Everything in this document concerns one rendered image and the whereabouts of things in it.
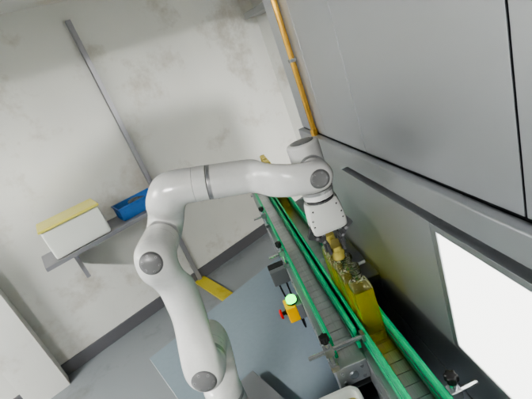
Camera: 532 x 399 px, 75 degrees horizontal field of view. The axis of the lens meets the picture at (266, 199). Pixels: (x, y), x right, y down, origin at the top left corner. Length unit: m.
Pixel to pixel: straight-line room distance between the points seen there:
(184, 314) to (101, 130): 2.69
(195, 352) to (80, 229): 2.05
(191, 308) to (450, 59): 0.83
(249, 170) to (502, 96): 0.54
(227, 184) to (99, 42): 2.93
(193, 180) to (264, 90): 3.53
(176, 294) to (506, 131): 0.81
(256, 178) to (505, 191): 0.51
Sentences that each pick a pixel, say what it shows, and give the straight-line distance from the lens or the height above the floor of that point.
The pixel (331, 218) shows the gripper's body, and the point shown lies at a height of 1.45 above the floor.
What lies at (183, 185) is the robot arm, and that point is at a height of 1.69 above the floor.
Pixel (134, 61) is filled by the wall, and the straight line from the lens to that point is 3.71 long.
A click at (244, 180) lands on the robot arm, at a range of 0.86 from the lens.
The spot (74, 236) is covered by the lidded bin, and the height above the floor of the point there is 1.22.
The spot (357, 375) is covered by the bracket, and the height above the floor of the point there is 1.02.
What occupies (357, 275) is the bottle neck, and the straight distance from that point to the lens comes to 1.01.
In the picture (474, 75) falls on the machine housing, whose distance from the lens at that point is 0.58.
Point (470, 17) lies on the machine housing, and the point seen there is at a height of 1.84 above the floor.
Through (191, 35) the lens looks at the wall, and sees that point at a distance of 4.01.
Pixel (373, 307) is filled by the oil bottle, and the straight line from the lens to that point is 1.07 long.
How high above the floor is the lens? 1.89
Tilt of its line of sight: 21 degrees down
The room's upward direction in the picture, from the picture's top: 21 degrees counter-clockwise
